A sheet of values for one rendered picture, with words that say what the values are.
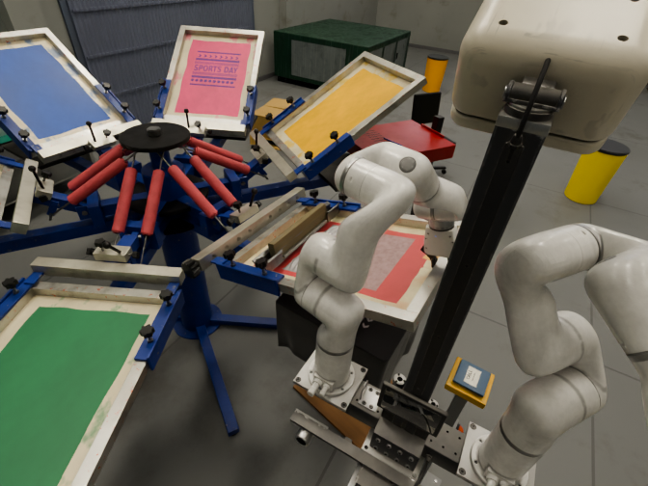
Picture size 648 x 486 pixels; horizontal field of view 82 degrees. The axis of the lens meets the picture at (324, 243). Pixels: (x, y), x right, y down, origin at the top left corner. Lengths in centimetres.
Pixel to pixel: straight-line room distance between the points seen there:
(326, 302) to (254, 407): 156
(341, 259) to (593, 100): 46
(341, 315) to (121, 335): 91
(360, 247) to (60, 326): 119
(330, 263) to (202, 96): 211
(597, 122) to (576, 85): 6
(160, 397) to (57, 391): 108
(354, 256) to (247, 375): 178
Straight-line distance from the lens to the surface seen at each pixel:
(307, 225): 153
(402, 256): 138
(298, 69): 736
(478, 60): 55
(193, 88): 281
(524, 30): 55
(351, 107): 223
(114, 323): 156
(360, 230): 71
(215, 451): 226
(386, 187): 71
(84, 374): 146
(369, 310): 111
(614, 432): 288
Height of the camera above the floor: 205
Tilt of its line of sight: 38 degrees down
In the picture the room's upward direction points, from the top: 4 degrees clockwise
